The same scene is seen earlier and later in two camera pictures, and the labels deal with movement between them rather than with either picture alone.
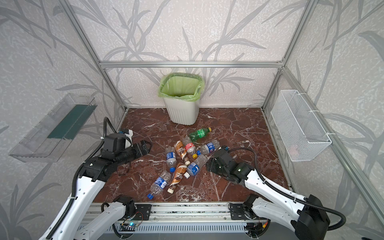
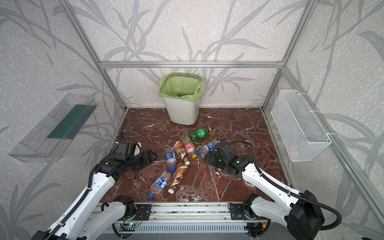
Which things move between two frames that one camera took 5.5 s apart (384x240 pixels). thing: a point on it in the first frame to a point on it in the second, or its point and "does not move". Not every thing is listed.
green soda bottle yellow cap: [199, 133] does not move
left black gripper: [141, 148] to [142, 159]
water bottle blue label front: [159, 184] does not move
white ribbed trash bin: [182, 112] does not move
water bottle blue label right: [210, 147] does not move
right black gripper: [217, 162] to [216, 154]
